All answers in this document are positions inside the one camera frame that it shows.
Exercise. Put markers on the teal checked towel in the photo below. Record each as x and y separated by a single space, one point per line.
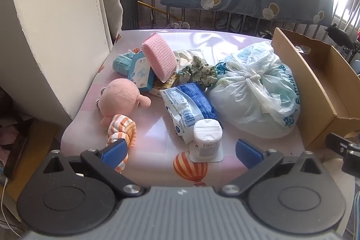
121 63

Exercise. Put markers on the gold carton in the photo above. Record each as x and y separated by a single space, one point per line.
166 86

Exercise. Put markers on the pink printed tablecloth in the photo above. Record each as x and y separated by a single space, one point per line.
157 144

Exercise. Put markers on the pink sponge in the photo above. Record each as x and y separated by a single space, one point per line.
160 55

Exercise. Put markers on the pink plush toy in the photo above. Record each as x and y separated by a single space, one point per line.
121 96

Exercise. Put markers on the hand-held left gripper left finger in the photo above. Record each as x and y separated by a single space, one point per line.
115 152

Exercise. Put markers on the white plastic bag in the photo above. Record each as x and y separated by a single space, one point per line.
253 93

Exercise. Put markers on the yellow stick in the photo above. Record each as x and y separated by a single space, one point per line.
153 8

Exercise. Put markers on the metal railing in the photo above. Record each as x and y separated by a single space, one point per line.
202 19

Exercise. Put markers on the white round lidded container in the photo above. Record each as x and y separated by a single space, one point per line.
206 136

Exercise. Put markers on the blue white wipes packet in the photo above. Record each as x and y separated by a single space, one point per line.
185 105

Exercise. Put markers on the blue white face mask box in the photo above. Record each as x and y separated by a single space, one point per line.
139 71

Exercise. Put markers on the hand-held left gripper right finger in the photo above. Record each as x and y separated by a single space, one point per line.
249 154

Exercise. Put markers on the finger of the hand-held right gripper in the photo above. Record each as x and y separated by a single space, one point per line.
337 143

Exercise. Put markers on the green floral scrunchie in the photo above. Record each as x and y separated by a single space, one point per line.
201 71

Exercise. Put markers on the cardboard box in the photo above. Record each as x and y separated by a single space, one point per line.
295 82

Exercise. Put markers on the orange striped knotted cloth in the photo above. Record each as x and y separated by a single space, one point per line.
121 127

